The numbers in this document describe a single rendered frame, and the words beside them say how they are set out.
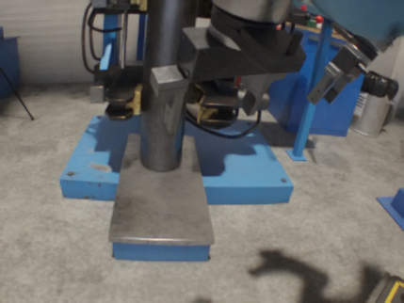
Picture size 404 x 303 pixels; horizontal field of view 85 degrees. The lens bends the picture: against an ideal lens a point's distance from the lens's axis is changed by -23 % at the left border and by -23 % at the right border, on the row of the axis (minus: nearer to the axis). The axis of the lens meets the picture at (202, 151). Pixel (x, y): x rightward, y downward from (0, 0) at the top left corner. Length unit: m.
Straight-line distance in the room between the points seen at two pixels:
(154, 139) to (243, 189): 0.50
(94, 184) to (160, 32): 0.77
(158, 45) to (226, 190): 0.76
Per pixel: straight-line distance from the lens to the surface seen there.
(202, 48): 0.29
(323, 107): 2.55
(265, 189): 1.44
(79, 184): 1.39
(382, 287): 0.91
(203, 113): 1.17
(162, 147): 1.28
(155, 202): 1.17
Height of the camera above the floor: 0.91
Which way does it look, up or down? 29 degrees down
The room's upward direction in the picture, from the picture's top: 7 degrees clockwise
